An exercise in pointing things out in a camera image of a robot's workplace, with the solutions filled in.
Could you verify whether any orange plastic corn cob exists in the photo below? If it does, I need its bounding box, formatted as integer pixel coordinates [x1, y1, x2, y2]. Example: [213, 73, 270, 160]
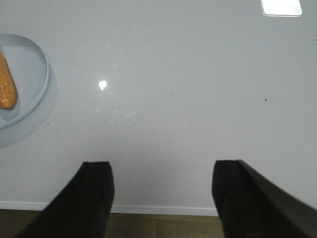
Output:
[0, 52, 17, 110]

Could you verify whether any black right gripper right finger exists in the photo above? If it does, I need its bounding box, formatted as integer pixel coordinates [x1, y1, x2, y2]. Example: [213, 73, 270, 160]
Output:
[211, 160, 317, 238]

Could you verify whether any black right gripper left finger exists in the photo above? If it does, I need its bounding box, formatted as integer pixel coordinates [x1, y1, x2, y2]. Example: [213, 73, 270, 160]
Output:
[17, 162, 114, 238]

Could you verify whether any light blue round plate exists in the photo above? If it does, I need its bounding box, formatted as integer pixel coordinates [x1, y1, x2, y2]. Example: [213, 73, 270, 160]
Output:
[0, 34, 49, 129]

